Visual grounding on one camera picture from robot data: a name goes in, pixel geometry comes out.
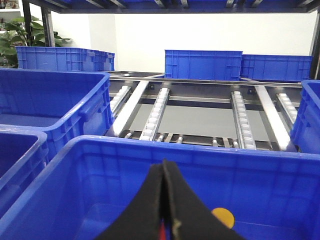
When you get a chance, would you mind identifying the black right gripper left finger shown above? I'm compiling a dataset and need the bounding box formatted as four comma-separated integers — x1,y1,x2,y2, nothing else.
96,163,164,240

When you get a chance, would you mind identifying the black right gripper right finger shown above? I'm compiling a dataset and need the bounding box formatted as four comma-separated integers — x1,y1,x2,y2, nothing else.
162,159,243,240

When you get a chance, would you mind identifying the yellow push button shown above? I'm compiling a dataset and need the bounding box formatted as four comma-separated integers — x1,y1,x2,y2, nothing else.
211,207,236,229

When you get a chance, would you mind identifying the white roller track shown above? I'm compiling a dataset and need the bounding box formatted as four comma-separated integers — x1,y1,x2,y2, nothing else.
139,87,170,141
276,93,298,127
110,85,131,114
231,91,257,150

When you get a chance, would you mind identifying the blue plastic crate right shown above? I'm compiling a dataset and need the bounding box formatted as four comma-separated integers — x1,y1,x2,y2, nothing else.
0,136,320,240

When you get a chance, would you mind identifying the blue plastic crate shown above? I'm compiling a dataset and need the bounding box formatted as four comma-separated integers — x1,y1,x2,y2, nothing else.
0,136,320,240
0,128,49,216

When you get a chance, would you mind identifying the white roller track centre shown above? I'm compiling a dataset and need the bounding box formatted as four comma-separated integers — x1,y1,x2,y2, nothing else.
231,91,257,150

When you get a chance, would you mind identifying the white roller track far left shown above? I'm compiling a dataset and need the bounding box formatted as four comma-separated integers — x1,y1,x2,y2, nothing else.
110,85,131,114

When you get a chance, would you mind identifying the blue plastic crate left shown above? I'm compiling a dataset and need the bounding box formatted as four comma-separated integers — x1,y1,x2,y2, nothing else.
0,128,49,216

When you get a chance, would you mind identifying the blue crate far left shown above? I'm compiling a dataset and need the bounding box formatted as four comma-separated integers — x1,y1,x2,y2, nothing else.
0,68,114,160

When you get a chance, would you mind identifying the blue crate right edge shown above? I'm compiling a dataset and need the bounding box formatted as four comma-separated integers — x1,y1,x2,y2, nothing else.
290,80,320,154

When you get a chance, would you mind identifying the white roller track right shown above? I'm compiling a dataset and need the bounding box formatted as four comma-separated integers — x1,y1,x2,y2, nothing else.
276,93,298,127

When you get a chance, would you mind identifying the blue crate far centre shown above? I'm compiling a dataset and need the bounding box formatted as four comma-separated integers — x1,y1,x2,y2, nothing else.
165,49,243,81

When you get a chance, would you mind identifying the blue crate far right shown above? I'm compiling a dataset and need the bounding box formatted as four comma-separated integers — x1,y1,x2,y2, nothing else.
240,54,313,83

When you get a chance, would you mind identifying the blue crate behind left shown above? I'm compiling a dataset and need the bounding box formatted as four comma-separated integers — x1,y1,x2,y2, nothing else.
15,46,115,72

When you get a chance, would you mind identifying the green potted plant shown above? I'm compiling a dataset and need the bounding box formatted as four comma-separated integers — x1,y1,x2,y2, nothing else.
0,15,72,69

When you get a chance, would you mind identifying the white guide rail left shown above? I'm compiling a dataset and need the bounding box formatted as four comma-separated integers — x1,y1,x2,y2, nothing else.
106,80,149,137

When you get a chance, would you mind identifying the white guide rail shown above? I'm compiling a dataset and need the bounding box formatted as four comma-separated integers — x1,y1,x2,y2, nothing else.
255,85,296,152
106,80,149,137

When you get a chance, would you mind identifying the white guide rail right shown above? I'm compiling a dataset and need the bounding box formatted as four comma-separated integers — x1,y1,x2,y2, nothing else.
255,85,296,152

